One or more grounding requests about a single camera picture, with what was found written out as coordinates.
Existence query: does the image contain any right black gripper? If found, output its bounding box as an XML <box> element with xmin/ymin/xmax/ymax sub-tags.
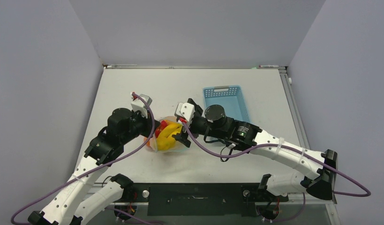
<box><xmin>172</xmin><ymin>107</ymin><xmax>226</xmax><ymax>146</ymax></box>

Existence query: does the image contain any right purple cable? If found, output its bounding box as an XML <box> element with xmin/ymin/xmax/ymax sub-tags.
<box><xmin>181</xmin><ymin>121</ymin><xmax>372</xmax><ymax>198</ymax></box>

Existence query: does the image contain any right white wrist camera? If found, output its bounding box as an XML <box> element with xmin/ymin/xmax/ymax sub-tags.
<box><xmin>175</xmin><ymin>102</ymin><xmax>195</xmax><ymax>125</ymax></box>

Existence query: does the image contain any orange fruit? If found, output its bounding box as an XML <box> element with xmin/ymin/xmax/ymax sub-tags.
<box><xmin>144</xmin><ymin>137</ymin><xmax>152</xmax><ymax>149</ymax></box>

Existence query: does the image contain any red apple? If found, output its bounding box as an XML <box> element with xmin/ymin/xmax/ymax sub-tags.
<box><xmin>155</xmin><ymin>120</ymin><xmax>168</xmax><ymax>138</ymax></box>

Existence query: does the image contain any purple cable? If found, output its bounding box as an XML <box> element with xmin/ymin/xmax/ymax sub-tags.
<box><xmin>10</xmin><ymin>91</ymin><xmax>156</xmax><ymax>225</ymax></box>
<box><xmin>181</xmin><ymin>121</ymin><xmax>372</xmax><ymax>198</ymax></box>

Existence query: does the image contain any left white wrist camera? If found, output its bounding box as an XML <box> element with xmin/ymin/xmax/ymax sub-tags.
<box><xmin>131</xmin><ymin>92</ymin><xmax>152</xmax><ymax>119</ymax></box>

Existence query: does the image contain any yellow banana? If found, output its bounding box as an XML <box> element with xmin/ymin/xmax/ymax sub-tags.
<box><xmin>156</xmin><ymin>123</ymin><xmax>182</xmax><ymax>151</ymax></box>

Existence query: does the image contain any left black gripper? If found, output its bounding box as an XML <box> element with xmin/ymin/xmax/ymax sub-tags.
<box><xmin>120</xmin><ymin>108</ymin><xmax>160</xmax><ymax>144</ymax></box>

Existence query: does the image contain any clear zip top bag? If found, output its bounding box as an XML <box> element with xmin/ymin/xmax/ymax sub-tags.
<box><xmin>145</xmin><ymin>116</ymin><xmax>186</xmax><ymax>153</ymax></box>

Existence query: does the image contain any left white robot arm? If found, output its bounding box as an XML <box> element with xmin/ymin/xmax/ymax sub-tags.
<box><xmin>28</xmin><ymin>105</ymin><xmax>159</xmax><ymax>225</ymax></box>

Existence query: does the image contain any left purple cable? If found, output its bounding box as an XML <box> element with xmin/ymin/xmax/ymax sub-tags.
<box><xmin>10</xmin><ymin>91</ymin><xmax>156</xmax><ymax>225</ymax></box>

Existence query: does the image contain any blue plastic basket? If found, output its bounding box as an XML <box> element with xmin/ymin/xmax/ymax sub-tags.
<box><xmin>203</xmin><ymin>85</ymin><xmax>250</xmax><ymax>122</ymax></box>

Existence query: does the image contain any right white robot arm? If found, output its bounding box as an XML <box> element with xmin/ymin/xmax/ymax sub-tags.
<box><xmin>174</xmin><ymin>98</ymin><xmax>338</xmax><ymax>201</ymax></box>

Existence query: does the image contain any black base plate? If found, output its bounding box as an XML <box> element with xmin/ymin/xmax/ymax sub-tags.
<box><xmin>122</xmin><ymin>183</ymin><xmax>269</xmax><ymax>216</ymax></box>

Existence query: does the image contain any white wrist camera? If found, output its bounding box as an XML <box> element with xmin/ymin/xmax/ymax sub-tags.
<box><xmin>131</xmin><ymin>92</ymin><xmax>152</xmax><ymax>119</ymax></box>
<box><xmin>175</xmin><ymin>102</ymin><xmax>195</xmax><ymax>125</ymax></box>

